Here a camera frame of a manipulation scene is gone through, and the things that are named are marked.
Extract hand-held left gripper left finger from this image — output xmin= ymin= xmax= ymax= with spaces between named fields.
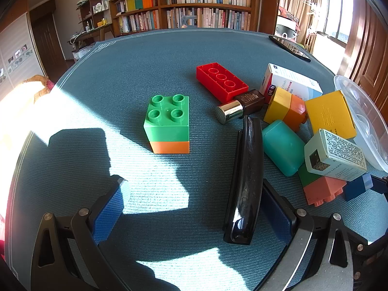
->
xmin=30 ymin=174 xmax=131 ymax=291

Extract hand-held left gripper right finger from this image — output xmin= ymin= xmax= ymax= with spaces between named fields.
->
xmin=253 ymin=179 xmax=388 ymax=291

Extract black glasses case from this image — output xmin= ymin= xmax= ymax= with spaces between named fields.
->
xmin=223 ymin=116 xmax=264 ymax=245

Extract teal plastic block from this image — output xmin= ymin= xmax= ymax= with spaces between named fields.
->
xmin=261 ymin=120 xmax=306 ymax=177

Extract pale green printed box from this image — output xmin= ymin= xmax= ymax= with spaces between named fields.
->
xmin=304 ymin=129 xmax=368 ymax=182

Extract green and orange toy block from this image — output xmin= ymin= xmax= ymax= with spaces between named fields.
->
xmin=143 ymin=94 xmax=191 ymax=154

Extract yellow cardboard box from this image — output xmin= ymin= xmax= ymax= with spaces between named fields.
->
xmin=304 ymin=90 xmax=357 ymax=140

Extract brown bottle with silver cap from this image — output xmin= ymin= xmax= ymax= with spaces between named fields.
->
xmin=215 ymin=89 xmax=267 ymax=125

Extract clear plastic bowl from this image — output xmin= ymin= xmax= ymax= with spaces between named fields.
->
xmin=333 ymin=75 xmax=388 ymax=173

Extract teal cloth covered desktop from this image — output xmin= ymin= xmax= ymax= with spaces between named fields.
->
xmin=4 ymin=28 xmax=388 ymax=291

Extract green and salmon toy block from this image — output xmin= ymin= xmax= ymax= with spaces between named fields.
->
xmin=298 ymin=164 xmax=348 ymax=207

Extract blue toy block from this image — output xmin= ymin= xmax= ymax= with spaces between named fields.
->
xmin=344 ymin=172 xmax=373 ymax=202

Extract yellow and orange toy block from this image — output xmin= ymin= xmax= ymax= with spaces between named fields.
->
xmin=263 ymin=87 xmax=307 ymax=133

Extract white carton with red label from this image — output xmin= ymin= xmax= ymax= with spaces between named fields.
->
xmin=259 ymin=63 xmax=323 ymax=104

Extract red toy brick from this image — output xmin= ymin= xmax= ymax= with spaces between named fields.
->
xmin=196 ymin=62 xmax=250 ymax=104

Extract yellow patterned cloth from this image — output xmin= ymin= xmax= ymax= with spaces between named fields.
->
xmin=23 ymin=74 xmax=56 ymax=104

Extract black smartphone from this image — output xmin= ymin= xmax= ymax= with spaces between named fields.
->
xmin=268 ymin=35 xmax=312 ymax=63

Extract dark wooden door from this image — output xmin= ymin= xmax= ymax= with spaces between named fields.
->
xmin=29 ymin=0 xmax=65 ymax=73

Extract wooden side desk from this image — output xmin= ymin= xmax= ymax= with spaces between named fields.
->
xmin=67 ymin=24 xmax=116 ymax=52

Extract white and black appliance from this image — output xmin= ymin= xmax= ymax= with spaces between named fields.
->
xmin=275 ymin=15 xmax=299 ymax=40

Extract brown panelled wooden door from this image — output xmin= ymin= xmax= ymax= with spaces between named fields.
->
xmin=342 ymin=0 xmax=388 ymax=110

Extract small wooden shelf unit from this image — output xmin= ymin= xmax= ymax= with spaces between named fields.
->
xmin=76 ymin=0 xmax=114 ymax=32

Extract window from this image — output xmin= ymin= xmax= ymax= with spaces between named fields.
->
xmin=321 ymin=0 xmax=355 ymax=41

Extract wooden bookshelf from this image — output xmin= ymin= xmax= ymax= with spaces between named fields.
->
xmin=108 ymin=0 xmax=261 ymax=37

